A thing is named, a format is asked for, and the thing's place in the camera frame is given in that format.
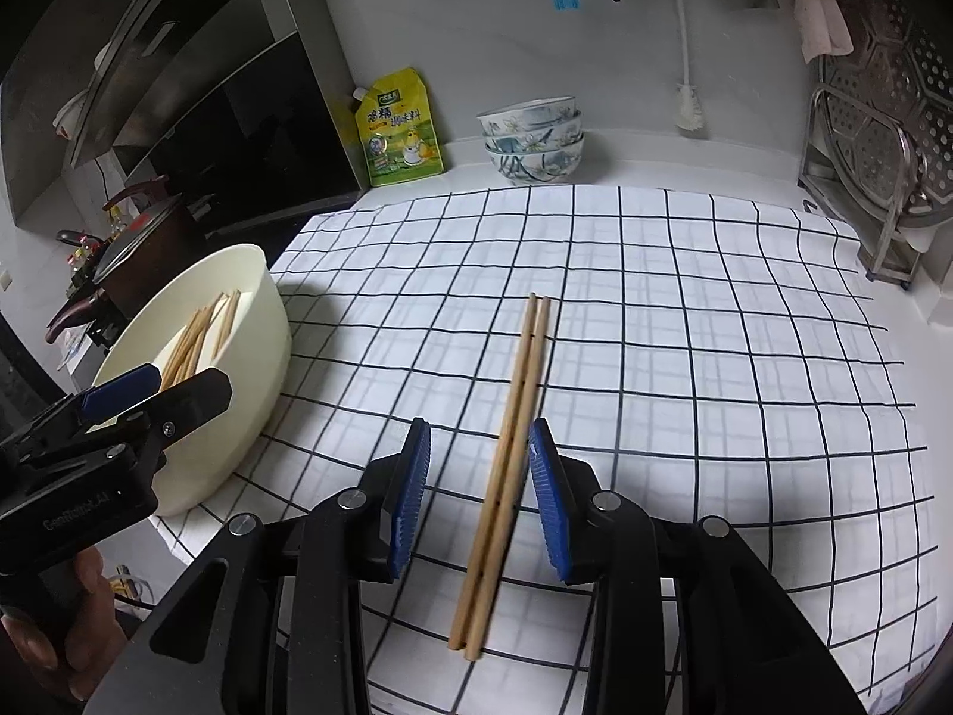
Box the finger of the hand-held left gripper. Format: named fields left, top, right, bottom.
left=89, top=367, right=233, bottom=489
left=0, top=363, right=163, bottom=463

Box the person's left hand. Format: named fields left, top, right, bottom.
left=0, top=545, right=129, bottom=702

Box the white bowl with red mark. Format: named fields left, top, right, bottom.
left=55, top=89, right=94, bottom=139

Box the white black-checked tablecloth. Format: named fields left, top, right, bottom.
left=152, top=185, right=940, bottom=715

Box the white dish brush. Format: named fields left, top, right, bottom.
left=672, top=0, right=707, bottom=136

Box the glass pot lid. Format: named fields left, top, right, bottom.
left=93, top=177, right=183, bottom=284

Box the black glass range hood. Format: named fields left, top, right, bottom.
left=0, top=0, right=366, bottom=232

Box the white round basin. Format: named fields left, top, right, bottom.
left=88, top=242, right=293, bottom=518

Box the bunch of wooden chopsticks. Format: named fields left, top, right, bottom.
left=158, top=289, right=243, bottom=392

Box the long wooden chopstick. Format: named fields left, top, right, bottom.
left=448, top=293, right=538, bottom=651

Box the beige hanging rag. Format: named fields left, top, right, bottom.
left=778, top=0, right=855, bottom=64

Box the perforated metal steamer plate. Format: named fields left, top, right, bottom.
left=819, top=0, right=953, bottom=217

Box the brown cooking pot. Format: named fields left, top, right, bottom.
left=46, top=177, right=187, bottom=344

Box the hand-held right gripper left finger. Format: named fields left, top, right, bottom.
left=104, top=417, right=433, bottom=715

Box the yellow seasoning pouch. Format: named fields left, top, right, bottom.
left=350, top=67, right=448, bottom=189

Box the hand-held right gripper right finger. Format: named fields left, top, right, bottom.
left=527, top=417, right=868, bottom=715

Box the metal dish rack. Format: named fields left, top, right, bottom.
left=800, top=85, right=953, bottom=288

